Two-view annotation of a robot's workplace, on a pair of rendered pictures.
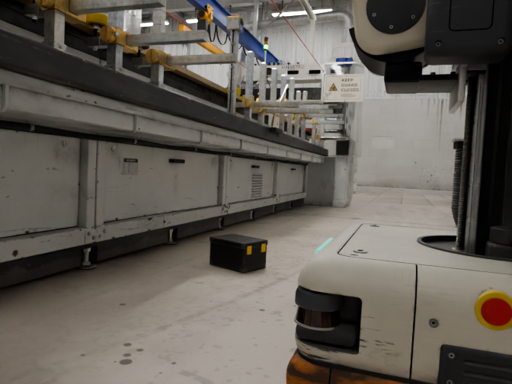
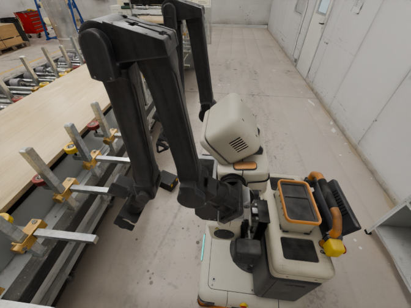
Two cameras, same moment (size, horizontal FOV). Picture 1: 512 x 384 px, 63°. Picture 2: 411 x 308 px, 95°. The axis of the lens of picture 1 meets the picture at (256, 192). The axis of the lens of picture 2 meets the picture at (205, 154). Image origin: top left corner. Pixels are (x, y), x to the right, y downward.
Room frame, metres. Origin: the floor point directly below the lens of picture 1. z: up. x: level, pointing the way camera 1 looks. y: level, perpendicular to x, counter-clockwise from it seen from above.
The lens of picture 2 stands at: (0.40, -0.05, 1.67)
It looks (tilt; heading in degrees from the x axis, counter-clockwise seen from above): 43 degrees down; 347
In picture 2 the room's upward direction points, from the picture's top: 1 degrees clockwise
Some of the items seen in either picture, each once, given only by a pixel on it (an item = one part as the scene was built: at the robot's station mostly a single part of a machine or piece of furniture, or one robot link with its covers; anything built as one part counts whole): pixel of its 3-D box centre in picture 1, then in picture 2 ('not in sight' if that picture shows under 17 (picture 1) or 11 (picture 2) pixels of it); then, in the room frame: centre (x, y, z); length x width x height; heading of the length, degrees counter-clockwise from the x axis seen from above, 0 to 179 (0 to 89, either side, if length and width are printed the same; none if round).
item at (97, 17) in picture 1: (95, 30); (74, 152); (1.45, 0.57, 0.85); 0.08 x 0.08 x 0.11
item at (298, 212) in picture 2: not in sight; (294, 205); (0.79, -0.58, 0.87); 0.23 x 0.15 x 0.11; 161
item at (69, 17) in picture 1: (61, 5); (65, 190); (1.16, 0.55, 0.83); 0.14 x 0.06 x 0.05; 161
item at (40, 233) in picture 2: not in sight; (49, 234); (0.92, 0.54, 0.83); 0.43 x 0.03 x 0.04; 71
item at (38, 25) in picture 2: not in sight; (32, 24); (10.21, 4.45, 0.41); 0.76 x 0.48 x 0.81; 168
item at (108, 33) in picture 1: (120, 40); (92, 159); (1.40, 0.47, 0.81); 0.14 x 0.06 x 0.05; 161
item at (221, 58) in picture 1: (183, 61); (123, 136); (1.63, 0.30, 0.81); 0.43 x 0.03 x 0.04; 71
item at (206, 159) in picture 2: not in sight; (211, 182); (0.92, -0.20, 0.99); 0.28 x 0.16 x 0.22; 161
